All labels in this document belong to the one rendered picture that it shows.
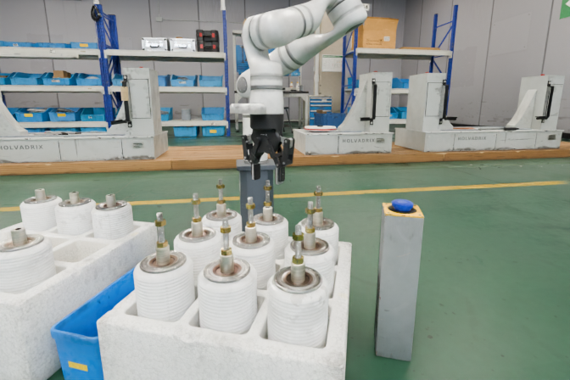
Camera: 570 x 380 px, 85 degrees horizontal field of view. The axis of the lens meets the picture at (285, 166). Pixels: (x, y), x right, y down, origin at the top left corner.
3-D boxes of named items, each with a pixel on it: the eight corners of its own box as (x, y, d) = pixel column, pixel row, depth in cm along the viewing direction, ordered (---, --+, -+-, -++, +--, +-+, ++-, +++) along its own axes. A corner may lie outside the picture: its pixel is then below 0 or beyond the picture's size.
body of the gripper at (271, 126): (292, 110, 69) (292, 152, 71) (263, 109, 74) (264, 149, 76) (271, 111, 63) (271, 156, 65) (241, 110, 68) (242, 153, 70)
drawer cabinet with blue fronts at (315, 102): (302, 129, 665) (302, 96, 651) (323, 128, 673) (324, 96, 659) (309, 131, 608) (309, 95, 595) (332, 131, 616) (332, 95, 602)
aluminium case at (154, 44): (150, 54, 515) (148, 41, 511) (173, 55, 519) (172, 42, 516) (142, 50, 474) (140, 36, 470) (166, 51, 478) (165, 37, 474)
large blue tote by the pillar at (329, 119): (312, 133, 556) (312, 112, 549) (333, 133, 566) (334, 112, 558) (322, 136, 508) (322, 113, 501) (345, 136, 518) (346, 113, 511)
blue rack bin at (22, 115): (35, 120, 510) (33, 107, 506) (60, 120, 517) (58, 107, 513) (14, 122, 462) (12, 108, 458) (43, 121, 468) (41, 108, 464)
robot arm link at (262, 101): (227, 114, 66) (226, 83, 64) (262, 113, 74) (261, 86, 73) (259, 114, 60) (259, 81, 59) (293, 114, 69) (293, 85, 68)
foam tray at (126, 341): (211, 286, 90) (209, 227, 87) (349, 306, 81) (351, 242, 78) (107, 414, 53) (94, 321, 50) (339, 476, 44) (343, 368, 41)
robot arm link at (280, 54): (280, 36, 95) (299, 41, 102) (230, 79, 113) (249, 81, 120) (290, 64, 94) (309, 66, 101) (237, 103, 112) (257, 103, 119)
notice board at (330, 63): (321, 71, 670) (321, 54, 664) (343, 72, 678) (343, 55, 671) (321, 71, 668) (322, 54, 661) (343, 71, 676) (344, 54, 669)
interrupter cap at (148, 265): (191, 267, 53) (191, 263, 52) (142, 280, 49) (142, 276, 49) (181, 249, 59) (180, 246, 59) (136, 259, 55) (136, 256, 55)
